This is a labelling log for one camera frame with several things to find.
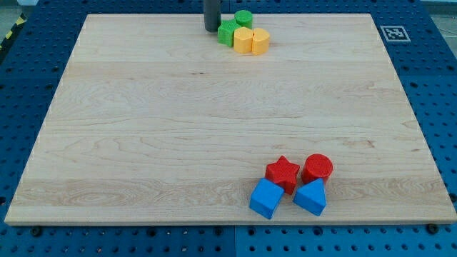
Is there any light wooden board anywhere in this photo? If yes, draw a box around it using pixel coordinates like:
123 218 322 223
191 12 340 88
5 14 456 226

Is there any red star block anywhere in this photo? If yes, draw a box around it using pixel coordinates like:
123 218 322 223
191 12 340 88
265 156 300 195

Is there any blue cube block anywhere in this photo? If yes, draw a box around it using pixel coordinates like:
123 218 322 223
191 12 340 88
249 178 285 219

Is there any yellow hexagon block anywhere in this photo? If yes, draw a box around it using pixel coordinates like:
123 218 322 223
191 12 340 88
233 27 253 54

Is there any red cylinder block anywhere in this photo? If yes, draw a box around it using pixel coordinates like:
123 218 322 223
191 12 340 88
301 153 333 184

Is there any yellow heart block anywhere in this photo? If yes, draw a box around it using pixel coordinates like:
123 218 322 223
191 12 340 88
251 28 270 55

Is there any green star block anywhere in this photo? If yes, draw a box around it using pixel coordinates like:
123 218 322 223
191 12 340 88
218 19 241 47

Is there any blue triangle block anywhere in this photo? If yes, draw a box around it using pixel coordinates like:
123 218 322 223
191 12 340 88
293 178 326 216

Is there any green cylinder block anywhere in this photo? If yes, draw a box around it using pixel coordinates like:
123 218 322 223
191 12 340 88
234 10 253 29

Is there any white fiducial marker tag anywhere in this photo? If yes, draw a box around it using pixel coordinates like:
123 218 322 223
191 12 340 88
380 25 411 42

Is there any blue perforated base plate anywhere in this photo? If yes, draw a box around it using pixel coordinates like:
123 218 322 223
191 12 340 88
1 1 456 256

